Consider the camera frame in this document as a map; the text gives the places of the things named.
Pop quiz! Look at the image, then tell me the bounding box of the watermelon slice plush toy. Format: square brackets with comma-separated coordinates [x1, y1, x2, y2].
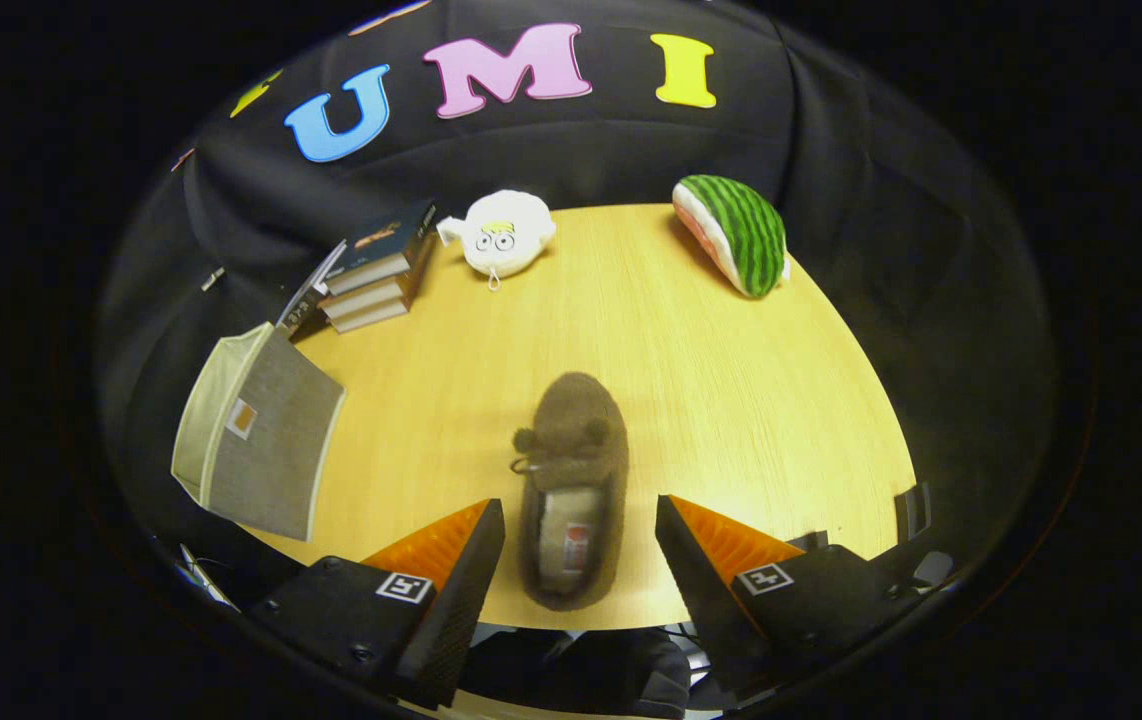
[672, 175, 790, 299]

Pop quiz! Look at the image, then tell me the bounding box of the black backdrop cloth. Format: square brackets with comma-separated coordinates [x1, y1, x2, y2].
[96, 0, 1062, 601]

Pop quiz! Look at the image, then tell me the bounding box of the dark blue book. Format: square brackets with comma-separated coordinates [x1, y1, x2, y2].
[323, 200, 438, 296]

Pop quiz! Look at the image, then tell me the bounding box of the grey fabric storage box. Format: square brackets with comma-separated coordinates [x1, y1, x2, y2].
[171, 322, 346, 542]

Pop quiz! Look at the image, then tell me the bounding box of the white portrait cover book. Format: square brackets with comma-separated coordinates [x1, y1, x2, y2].
[276, 240, 348, 339]

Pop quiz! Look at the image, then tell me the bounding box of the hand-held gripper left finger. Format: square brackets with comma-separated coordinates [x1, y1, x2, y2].
[251, 497, 508, 711]

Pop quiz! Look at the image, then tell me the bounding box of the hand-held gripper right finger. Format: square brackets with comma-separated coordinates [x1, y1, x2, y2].
[654, 493, 934, 701]

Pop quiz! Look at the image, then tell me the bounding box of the brown fuzzy shoe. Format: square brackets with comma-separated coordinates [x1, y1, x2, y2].
[513, 372, 630, 612]

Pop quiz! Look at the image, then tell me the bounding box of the brown cover book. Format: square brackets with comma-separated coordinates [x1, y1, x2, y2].
[321, 265, 428, 320]
[329, 292, 413, 335]

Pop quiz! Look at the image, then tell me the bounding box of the white plush toy with eyes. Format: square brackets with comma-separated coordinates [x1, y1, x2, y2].
[436, 190, 557, 292]

